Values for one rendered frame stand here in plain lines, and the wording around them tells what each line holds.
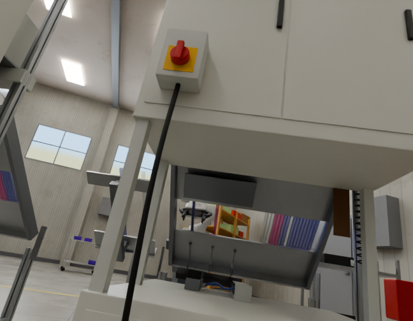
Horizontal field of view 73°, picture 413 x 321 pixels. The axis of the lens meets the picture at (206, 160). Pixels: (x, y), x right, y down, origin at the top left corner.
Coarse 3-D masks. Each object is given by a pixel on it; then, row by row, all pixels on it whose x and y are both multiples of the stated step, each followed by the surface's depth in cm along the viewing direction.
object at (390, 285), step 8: (384, 280) 125; (392, 280) 120; (400, 280) 117; (384, 288) 125; (392, 288) 119; (400, 288) 116; (408, 288) 116; (392, 296) 118; (400, 296) 115; (408, 296) 115; (392, 304) 118; (400, 304) 114; (408, 304) 114; (392, 312) 117; (400, 312) 113; (408, 312) 113; (400, 320) 112; (408, 320) 112
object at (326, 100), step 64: (192, 0) 79; (256, 0) 78; (320, 0) 77; (384, 0) 76; (192, 64) 63; (256, 64) 70; (320, 64) 69; (384, 64) 68; (192, 128) 67; (256, 128) 63; (320, 128) 63; (384, 128) 62; (128, 192) 60; (128, 320) 46
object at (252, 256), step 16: (176, 240) 138; (192, 240) 136; (208, 240) 135; (224, 240) 133; (240, 240) 132; (176, 256) 142; (192, 256) 141; (208, 256) 139; (224, 256) 138; (240, 256) 136; (256, 256) 135; (272, 256) 133; (288, 256) 132; (304, 256) 130; (256, 272) 139; (272, 272) 138; (288, 272) 136; (304, 272) 135
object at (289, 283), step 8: (176, 264) 140; (184, 264) 140; (192, 264) 141; (200, 264) 141; (208, 264) 141; (216, 272) 138; (224, 272) 138; (240, 272) 139; (248, 272) 139; (256, 280) 136; (264, 280) 135; (272, 280) 136; (280, 280) 136; (288, 280) 136; (296, 280) 137; (304, 288) 134
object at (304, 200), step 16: (192, 176) 116; (208, 176) 115; (224, 176) 118; (240, 176) 117; (192, 192) 119; (208, 192) 118; (224, 192) 117; (240, 192) 116; (256, 192) 119; (272, 192) 118; (288, 192) 117; (304, 192) 116; (320, 192) 115; (256, 208) 123; (272, 208) 122; (288, 208) 120; (304, 208) 119; (320, 208) 118
